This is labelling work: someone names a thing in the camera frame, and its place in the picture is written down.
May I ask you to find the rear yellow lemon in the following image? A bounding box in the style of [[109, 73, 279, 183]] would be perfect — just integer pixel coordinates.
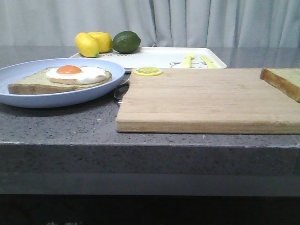
[[88, 31, 113, 53]]

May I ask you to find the bread slice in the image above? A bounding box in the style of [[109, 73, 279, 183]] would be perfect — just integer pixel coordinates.
[[7, 67, 112, 95], [260, 68, 300, 102]]

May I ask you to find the light blue round plate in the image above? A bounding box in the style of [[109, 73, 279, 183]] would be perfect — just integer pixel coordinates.
[[0, 58, 125, 108]]

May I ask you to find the lemon slice toy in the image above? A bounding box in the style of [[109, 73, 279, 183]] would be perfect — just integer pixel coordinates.
[[133, 67, 163, 76]]

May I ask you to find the yellow lemon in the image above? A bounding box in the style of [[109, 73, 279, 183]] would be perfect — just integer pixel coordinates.
[[88, 31, 113, 53], [75, 32, 99, 58]]

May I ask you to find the green lime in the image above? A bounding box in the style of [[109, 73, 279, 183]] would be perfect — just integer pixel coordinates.
[[112, 30, 141, 53]]

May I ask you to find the wooden cutting board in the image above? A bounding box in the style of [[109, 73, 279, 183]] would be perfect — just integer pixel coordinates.
[[116, 68, 300, 135]]

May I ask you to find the yellow plastic fork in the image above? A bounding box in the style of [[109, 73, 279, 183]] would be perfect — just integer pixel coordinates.
[[181, 52, 195, 68]]

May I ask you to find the yellow plastic knife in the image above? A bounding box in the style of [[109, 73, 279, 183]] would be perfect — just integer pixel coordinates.
[[199, 56, 218, 68]]

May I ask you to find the fried egg toy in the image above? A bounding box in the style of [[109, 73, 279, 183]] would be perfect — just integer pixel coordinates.
[[46, 65, 111, 85]]

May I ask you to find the white curtain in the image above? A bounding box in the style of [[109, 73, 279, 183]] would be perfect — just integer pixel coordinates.
[[0, 0, 300, 48]]

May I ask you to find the front yellow lemon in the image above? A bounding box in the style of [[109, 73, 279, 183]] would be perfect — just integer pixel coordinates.
[[75, 32, 99, 58]]

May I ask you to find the white rectangular tray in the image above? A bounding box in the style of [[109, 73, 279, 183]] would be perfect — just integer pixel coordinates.
[[69, 47, 228, 70]]

